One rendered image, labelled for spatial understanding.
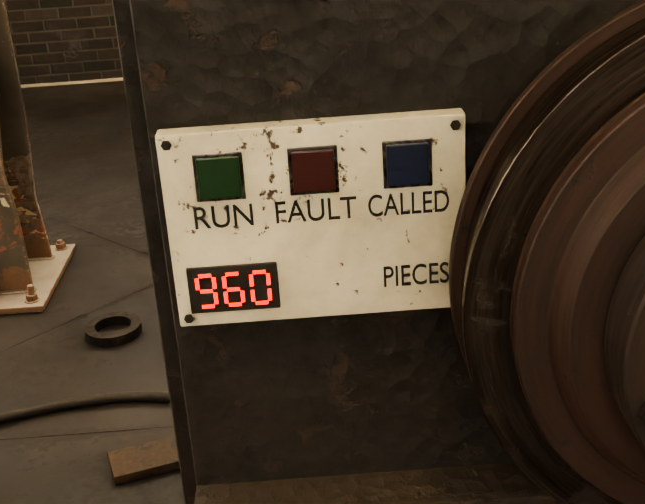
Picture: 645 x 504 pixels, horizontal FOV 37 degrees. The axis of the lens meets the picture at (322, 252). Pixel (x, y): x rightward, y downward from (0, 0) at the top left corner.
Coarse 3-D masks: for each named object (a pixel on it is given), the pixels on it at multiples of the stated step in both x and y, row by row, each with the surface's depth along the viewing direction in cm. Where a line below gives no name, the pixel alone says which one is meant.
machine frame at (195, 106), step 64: (128, 0) 86; (192, 0) 78; (256, 0) 78; (320, 0) 78; (384, 0) 79; (448, 0) 79; (512, 0) 79; (576, 0) 79; (640, 0) 79; (128, 64) 88; (192, 64) 80; (256, 64) 80; (320, 64) 80; (384, 64) 81; (448, 64) 81; (512, 64) 81; (320, 320) 90; (384, 320) 90; (448, 320) 90; (192, 384) 92; (256, 384) 92; (320, 384) 92; (384, 384) 93; (448, 384) 93; (192, 448) 95; (256, 448) 95; (320, 448) 95; (384, 448) 96; (448, 448) 96
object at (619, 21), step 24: (600, 24) 72; (624, 24) 71; (576, 48) 72; (552, 72) 72; (528, 96) 73; (504, 120) 74; (504, 144) 75; (480, 168) 75; (480, 192) 76; (456, 240) 78; (456, 264) 78; (456, 288) 79; (456, 312) 80
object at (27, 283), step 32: (0, 0) 338; (0, 32) 342; (0, 64) 346; (0, 96) 351; (0, 128) 355; (0, 160) 326; (0, 192) 332; (32, 192) 363; (0, 224) 338; (32, 224) 370; (0, 256) 343; (32, 256) 376; (64, 256) 378; (0, 288) 348; (32, 288) 339
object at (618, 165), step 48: (624, 144) 66; (576, 192) 68; (624, 192) 66; (528, 240) 70; (576, 240) 68; (624, 240) 67; (528, 288) 70; (576, 288) 68; (528, 336) 72; (576, 336) 70; (528, 384) 74; (576, 384) 71; (576, 432) 75; (624, 432) 73; (624, 480) 77
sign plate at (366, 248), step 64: (192, 128) 82; (256, 128) 80; (320, 128) 81; (384, 128) 81; (448, 128) 81; (192, 192) 82; (256, 192) 83; (320, 192) 83; (384, 192) 83; (448, 192) 83; (192, 256) 85; (256, 256) 85; (320, 256) 85; (384, 256) 85; (448, 256) 86; (192, 320) 87; (256, 320) 87
